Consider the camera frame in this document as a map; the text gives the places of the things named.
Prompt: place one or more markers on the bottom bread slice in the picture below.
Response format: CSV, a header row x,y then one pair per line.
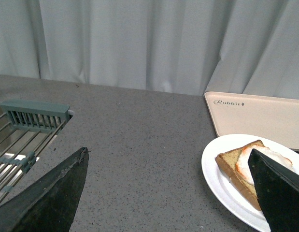
x,y
227,163

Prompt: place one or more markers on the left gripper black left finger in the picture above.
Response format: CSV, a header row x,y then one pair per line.
x,y
51,202

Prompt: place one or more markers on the beige rabbit tray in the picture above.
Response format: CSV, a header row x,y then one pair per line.
x,y
273,118

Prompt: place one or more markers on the fried egg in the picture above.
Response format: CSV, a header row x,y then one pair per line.
x,y
242,167

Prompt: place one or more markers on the green dish drying rack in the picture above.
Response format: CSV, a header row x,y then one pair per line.
x,y
26,129

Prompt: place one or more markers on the white round plate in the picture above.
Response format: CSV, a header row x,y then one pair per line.
x,y
221,185

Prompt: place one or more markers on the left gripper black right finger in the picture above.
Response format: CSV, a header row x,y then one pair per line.
x,y
277,190

